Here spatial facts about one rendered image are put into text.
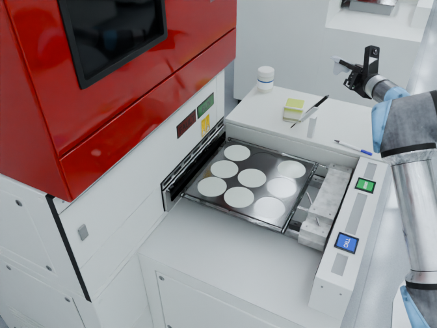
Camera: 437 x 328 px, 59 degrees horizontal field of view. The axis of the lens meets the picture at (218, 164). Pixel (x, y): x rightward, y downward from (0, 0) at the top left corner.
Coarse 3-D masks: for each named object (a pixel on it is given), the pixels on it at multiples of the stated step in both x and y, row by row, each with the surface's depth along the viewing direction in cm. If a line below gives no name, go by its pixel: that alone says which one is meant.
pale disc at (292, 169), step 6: (282, 162) 143; (288, 162) 143; (294, 162) 143; (282, 168) 140; (288, 168) 140; (294, 168) 140; (300, 168) 140; (282, 174) 137; (288, 174) 137; (294, 174) 137; (300, 174) 137
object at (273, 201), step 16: (240, 144) 151; (256, 160) 144; (272, 160) 144; (288, 160) 144; (208, 176) 137; (272, 176) 137; (304, 176) 136; (192, 192) 131; (224, 192) 130; (256, 192) 130; (272, 192) 130; (288, 192) 130; (240, 208) 125; (256, 208) 125; (272, 208) 125; (288, 208) 124; (272, 224) 119
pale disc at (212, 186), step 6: (204, 180) 135; (210, 180) 135; (216, 180) 135; (222, 180) 135; (198, 186) 133; (204, 186) 133; (210, 186) 133; (216, 186) 133; (222, 186) 133; (204, 192) 131; (210, 192) 130; (216, 192) 130; (222, 192) 130
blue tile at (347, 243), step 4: (340, 236) 107; (344, 236) 107; (340, 240) 106; (344, 240) 106; (348, 240) 106; (352, 240) 106; (356, 240) 106; (340, 244) 105; (344, 244) 105; (348, 244) 105; (352, 244) 105; (344, 248) 104; (348, 248) 104; (352, 248) 104
